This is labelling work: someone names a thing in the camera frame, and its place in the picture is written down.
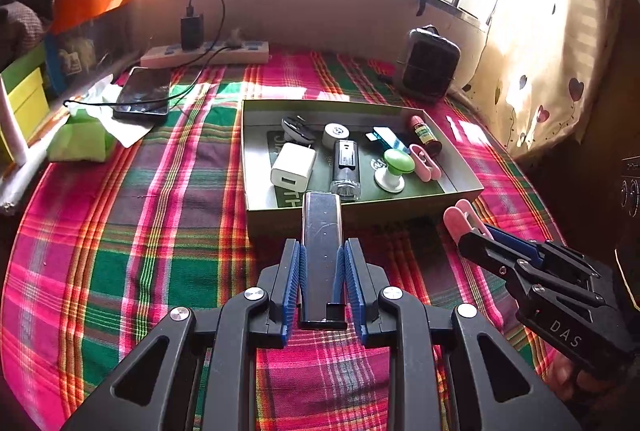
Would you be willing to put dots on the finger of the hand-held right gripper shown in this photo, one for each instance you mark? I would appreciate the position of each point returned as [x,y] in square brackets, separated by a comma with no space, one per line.
[515,241]
[487,251]

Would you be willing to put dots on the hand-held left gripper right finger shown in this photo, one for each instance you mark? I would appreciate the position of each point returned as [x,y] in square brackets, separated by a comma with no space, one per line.
[355,291]

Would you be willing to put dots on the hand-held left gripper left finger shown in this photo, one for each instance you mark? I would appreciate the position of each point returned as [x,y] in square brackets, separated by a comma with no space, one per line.
[292,291]

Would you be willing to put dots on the pink plastic clip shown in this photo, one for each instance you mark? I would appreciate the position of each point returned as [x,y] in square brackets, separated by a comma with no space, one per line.
[457,218]
[425,166]

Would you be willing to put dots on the silver black trimmer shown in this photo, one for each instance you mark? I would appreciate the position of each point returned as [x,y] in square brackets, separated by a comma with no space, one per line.
[322,251]

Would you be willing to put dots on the white charger adapter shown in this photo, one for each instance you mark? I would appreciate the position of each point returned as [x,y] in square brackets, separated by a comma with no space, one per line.
[292,166]

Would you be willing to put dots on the green topped white knob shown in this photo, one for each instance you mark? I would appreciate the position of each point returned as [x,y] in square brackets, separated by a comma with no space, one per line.
[397,161]

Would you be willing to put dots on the black flashlight with clear tip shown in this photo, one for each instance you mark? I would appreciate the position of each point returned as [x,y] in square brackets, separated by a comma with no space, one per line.
[345,161]

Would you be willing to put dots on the small brown medicine bottle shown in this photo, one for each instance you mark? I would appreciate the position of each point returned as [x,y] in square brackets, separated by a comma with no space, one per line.
[425,136]

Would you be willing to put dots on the blue usb device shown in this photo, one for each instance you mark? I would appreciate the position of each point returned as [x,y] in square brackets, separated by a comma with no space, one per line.
[395,141]

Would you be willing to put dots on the white round cap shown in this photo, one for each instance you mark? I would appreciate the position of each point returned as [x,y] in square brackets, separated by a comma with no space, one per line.
[337,133]

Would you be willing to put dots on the black round gadget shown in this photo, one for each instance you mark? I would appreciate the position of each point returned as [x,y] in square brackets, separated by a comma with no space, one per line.
[295,128]

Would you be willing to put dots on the person's right hand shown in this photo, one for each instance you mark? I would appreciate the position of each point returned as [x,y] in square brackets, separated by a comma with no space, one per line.
[570,381]

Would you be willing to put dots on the plaid blanket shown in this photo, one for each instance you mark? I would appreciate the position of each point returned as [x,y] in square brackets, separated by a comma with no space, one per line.
[125,236]

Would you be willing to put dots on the small dark grille heater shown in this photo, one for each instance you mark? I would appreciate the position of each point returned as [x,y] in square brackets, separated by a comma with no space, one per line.
[427,66]

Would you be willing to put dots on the cream curtain with hearts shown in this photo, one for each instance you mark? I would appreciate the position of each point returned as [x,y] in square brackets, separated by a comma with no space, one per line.
[550,36]

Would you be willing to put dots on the white tissue paper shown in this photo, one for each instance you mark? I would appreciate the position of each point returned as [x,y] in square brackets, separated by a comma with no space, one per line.
[125,131]

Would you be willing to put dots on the white power strip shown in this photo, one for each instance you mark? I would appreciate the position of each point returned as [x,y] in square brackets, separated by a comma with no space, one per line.
[240,56]

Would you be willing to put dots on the black smartphone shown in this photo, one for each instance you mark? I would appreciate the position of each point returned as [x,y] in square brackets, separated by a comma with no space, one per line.
[142,93]

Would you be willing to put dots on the black plugged charger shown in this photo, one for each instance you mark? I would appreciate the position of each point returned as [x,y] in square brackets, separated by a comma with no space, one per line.
[191,31]

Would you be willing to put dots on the clear plastic storage box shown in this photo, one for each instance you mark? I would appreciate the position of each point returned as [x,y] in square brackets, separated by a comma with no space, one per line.
[90,51]

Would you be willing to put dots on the white tube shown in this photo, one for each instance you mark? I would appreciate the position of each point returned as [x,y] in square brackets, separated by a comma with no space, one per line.
[12,131]

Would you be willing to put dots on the yellow green cardboard box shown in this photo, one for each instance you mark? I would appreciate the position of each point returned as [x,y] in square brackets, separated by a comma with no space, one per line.
[25,101]

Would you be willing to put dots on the blue box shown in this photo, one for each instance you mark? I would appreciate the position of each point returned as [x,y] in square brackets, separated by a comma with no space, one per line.
[52,66]

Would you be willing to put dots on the orange plastic box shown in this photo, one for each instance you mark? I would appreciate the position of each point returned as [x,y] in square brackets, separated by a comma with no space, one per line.
[90,3]

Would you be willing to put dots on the brown checkered cloth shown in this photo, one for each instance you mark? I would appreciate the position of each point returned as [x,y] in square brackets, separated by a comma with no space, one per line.
[25,26]

